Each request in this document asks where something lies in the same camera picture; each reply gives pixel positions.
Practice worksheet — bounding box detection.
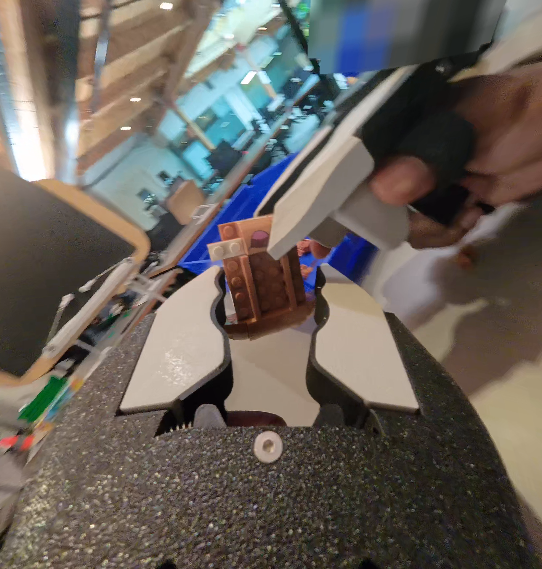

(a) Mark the colourful lego box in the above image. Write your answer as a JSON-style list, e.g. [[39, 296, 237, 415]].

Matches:
[[42, 378, 86, 429]]

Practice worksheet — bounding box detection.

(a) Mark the wooden chair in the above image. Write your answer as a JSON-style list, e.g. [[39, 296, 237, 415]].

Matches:
[[166, 179, 206, 226]]

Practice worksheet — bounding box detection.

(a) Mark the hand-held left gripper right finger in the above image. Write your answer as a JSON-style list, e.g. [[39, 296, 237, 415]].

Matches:
[[307, 264, 420, 414]]

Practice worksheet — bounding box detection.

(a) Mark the brown lego assembly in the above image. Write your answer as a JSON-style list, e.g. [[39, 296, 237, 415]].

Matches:
[[207, 215, 317, 341]]

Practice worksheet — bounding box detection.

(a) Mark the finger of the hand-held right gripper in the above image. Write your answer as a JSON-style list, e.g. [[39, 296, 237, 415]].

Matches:
[[267, 135, 375, 261], [254, 126, 343, 219]]

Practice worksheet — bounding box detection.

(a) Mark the wood framed black panel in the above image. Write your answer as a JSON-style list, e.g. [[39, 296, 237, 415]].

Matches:
[[0, 162, 152, 388]]

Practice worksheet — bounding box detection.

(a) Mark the person's right hand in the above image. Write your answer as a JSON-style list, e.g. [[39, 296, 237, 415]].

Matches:
[[371, 60, 542, 250]]

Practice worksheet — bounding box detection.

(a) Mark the green lego baseplate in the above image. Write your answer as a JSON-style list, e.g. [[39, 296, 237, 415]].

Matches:
[[18, 375, 68, 423]]

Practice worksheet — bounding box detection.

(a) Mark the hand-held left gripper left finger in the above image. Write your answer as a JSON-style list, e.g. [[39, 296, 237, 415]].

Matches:
[[119, 266, 232, 414]]

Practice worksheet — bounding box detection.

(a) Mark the blue plastic bin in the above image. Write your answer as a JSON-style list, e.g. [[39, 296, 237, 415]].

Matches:
[[178, 153, 379, 290]]

